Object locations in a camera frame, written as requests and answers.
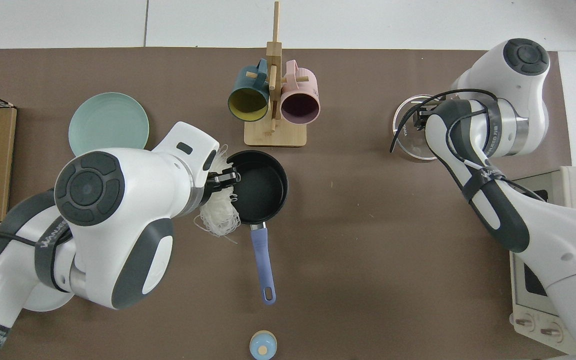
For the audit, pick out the wooden cup stand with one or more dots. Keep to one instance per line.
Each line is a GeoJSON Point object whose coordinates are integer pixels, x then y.
{"type": "Point", "coordinates": [275, 135]}

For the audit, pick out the teal mug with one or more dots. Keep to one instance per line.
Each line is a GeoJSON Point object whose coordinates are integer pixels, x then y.
{"type": "Point", "coordinates": [248, 97]}

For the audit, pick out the glass lid with blue knob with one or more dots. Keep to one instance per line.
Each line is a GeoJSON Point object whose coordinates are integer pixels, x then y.
{"type": "Point", "coordinates": [410, 142]}

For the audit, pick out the green plate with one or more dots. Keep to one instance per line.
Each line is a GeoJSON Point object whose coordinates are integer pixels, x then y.
{"type": "Point", "coordinates": [108, 122]}

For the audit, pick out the pale toaster oven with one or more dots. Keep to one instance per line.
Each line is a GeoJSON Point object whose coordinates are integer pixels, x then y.
{"type": "Point", "coordinates": [528, 300]}

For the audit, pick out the white plate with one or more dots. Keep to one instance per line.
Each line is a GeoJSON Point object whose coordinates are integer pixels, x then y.
{"type": "Point", "coordinates": [48, 303]}

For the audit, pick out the brown table cloth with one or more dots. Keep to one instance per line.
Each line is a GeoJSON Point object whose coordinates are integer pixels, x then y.
{"type": "Point", "coordinates": [368, 240]}

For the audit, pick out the pink mug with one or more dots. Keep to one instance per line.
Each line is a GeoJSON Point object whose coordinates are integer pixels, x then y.
{"type": "Point", "coordinates": [300, 97]}

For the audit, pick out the white vermicelli bundle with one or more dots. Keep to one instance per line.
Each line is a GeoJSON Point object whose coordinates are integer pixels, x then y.
{"type": "Point", "coordinates": [218, 215]}

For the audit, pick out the small blue round thing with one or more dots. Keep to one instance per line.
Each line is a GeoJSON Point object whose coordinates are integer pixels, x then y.
{"type": "Point", "coordinates": [263, 346]}

